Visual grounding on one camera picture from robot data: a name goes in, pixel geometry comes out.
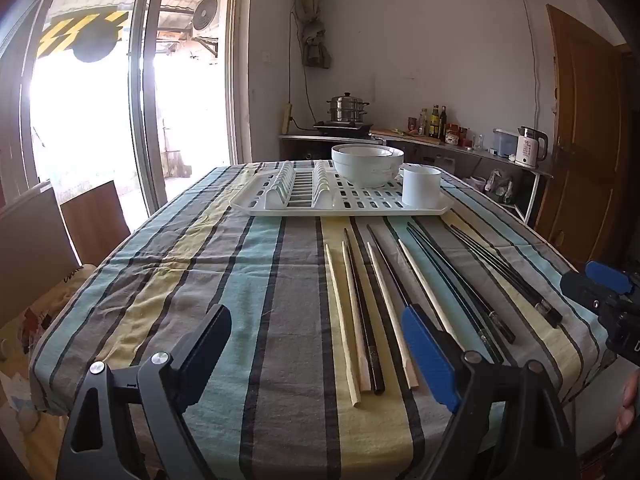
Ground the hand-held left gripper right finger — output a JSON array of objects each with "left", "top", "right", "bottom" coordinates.
[{"left": 401, "top": 304, "right": 581, "bottom": 480}]

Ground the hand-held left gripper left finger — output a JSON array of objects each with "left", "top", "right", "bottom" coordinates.
[{"left": 56, "top": 304, "right": 233, "bottom": 480}]

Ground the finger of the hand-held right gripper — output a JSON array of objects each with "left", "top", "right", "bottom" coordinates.
[
  {"left": 585, "top": 260, "right": 633, "bottom": 296},
  {"left": 559, "top": 271, "right": 620, "bottom": 313}
]

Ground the white cup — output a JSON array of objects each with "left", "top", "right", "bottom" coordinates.
[{"left": 401, "top": 163, "right": 443, "bottom": 209}]

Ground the person's right hand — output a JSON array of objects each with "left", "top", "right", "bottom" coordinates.
[{"left": 616, "top": 365, "right": 640, "bottom": 438}]

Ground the striped tablecloth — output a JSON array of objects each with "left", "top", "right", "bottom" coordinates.
[{"left": 27, "top": 161, "right": 618, "bottom": 480}]

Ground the wooden door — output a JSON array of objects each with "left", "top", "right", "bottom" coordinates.
[{"left": 534, "top": 4, "right": 632, "bottom": 273}]

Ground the plastic bag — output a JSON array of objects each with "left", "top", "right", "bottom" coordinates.
[{"left": 487, "top": 169, "right": 516, "bottom": 197}]

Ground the white electric kettle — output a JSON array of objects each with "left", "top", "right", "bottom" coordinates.
[{"left": 515, "top": 126, "right": 549, "bottom": 169}]

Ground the white plastic dish rack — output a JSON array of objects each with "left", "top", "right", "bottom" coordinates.
[{"left": 230, "top": 159, "right": 455, "bottom": 218}]

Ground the brown wooden chair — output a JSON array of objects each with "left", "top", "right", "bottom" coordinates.
[{"left": 60, "top": 180, "right": 132, "bottom": 267}]

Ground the clear plastic pitcher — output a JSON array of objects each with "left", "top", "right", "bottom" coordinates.
[{"left": 492, "top": 128, "right": 520, "bottom": 157}]

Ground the printed chair cushion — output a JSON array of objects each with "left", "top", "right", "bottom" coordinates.
[{"left": 0, "top": 262, "right": 98, "bottom": 441}]

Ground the large white bowl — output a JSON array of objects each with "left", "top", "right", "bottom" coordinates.
[{"left": 331, "top": 143, "right": 405, "bottom": 187}]

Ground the pale wooden chair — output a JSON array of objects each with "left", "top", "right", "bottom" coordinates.
[{"left": 0, "top": 187, "right": 81, "bottom": 331}]

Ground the black-rimmed white bowl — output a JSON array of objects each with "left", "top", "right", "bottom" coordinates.
[{"left": 340, "top": 145, "right": 404, "bottom": 160}]

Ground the wooden cutting board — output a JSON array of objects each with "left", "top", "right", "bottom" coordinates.
[{"left": 371, "top": 129, "right": 443, "bottom": 145}]

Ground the sliding glass door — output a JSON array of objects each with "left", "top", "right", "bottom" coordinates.
[{"left": 0, "top": 0, "right": 253, "bottom": 221}]

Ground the black cooktop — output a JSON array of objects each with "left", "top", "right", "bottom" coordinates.
[{"left": 313, "top": 120, "right": 374, "bottom": 133}]

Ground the steel steamer pot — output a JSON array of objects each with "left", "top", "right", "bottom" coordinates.
[{"left": 326, "top": 92, "right": 371, "bottom": 124}]

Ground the hanging grey cloth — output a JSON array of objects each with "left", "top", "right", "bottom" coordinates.
[{"left": 291, "top": 0, "right": 333, "bottom": 68}]

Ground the outdoor fan unit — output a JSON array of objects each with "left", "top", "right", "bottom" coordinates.
[{"left": 191, "top": 0, "right": 219, "bottom": 32}]

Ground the yellow and black sign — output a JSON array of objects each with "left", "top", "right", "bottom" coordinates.
[{"left": 36, "top": 10, "right": 130, "bottom": 59}]

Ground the wall cable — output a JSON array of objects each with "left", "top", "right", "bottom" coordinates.
[{"left": 522, "top": 0, "right": 545, "bottom": 131}]

